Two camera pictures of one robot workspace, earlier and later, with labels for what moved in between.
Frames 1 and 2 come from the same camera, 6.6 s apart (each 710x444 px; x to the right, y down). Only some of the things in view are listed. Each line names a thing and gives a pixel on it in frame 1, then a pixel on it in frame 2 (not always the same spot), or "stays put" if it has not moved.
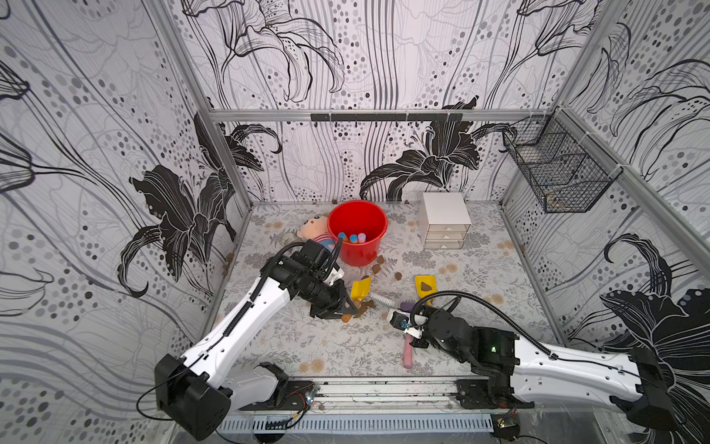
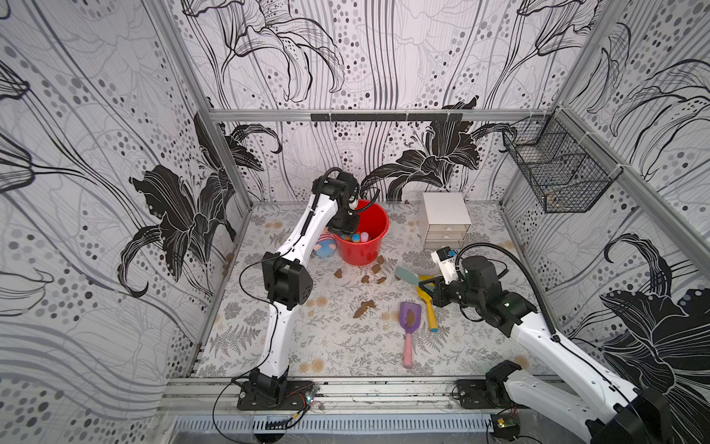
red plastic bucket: (361, 225) stays put
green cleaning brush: (384, 302) to (407, 275)
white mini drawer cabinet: (444, 220) stays put
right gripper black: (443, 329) to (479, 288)
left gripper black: (334, 302) to (343, 228)
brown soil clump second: (364, 305) stays put
